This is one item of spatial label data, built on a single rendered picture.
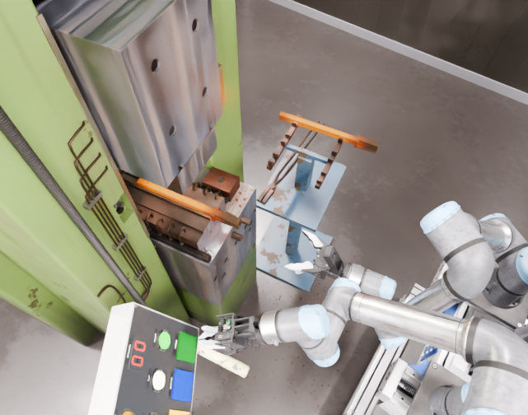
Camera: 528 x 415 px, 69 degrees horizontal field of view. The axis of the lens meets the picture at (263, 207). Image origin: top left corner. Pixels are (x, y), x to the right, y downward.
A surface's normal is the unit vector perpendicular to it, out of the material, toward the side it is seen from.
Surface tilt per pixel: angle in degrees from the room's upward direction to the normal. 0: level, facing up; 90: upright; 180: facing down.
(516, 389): 11
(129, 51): 90
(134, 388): 60
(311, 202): 0
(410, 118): 0
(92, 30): 0
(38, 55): 90
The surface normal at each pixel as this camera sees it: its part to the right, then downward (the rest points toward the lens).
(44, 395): 0.01, -0.54
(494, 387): -0.55, -0.69
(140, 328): 0.87, -0.25
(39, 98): 0.90, 0.36
